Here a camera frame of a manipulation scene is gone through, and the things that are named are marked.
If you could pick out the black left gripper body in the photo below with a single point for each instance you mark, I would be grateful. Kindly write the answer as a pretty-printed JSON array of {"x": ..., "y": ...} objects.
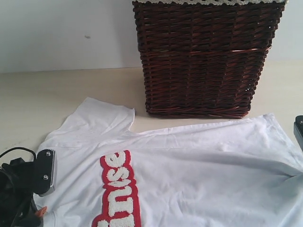
[{"x": 17, "y": 207}]

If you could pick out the white t-shirt red lettering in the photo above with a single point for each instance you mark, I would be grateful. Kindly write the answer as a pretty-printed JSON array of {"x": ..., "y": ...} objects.
[{"x": 244, "y": 173}]

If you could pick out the dark brown wicker basket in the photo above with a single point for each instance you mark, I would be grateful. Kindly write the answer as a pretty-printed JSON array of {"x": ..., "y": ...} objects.
[{"x": 203, "y": 60}]

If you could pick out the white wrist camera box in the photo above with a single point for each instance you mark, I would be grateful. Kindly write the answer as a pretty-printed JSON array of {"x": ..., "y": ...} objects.
[{"x": 45, "y": 172}]

